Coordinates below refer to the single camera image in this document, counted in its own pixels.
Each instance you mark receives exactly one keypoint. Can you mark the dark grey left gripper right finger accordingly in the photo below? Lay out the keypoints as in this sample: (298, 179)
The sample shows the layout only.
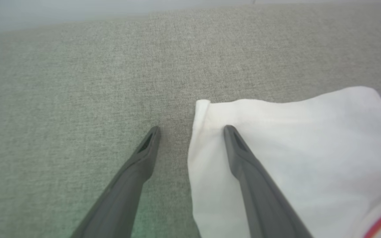
(263, 198)

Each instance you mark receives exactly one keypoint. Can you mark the grey fabric sofa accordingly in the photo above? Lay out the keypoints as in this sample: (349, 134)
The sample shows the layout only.
(78, 82)

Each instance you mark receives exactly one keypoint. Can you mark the red sleeveless jersey white trim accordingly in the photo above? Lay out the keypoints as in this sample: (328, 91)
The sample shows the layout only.
(309, 148)

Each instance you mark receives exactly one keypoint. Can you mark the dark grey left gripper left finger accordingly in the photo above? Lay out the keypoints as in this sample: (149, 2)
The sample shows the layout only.
(124, 198)

